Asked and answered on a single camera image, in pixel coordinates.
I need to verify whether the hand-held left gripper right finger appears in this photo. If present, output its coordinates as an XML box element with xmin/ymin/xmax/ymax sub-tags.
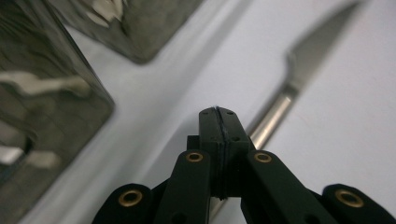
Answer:
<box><xmin>217</xmin><ymin>106</ymin><xmax>250</xmax><ymax>199</ymax></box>

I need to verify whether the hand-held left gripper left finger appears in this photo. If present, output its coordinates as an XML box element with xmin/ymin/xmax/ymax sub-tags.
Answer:
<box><xmin>186</xmin><ymin>106</ymin><xmax>226</xmax><ymax>199</ymax></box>

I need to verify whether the transparent grey plastic bin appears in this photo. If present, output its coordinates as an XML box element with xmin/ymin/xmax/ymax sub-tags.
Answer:
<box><xmin>0</xmin><ymin>0</ymin><xmax>116</xmax><ymax>224</ymax></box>
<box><xmin>46</xmin><ymin>0</ymin><xmax>206</xmax><ymax>65</ymax></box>

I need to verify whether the steel table knife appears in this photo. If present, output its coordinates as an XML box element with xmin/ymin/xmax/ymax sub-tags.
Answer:
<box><xmin>208</xmin><ymin>0</ymin><xmax>363</xmax><ymax>223</ymax></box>

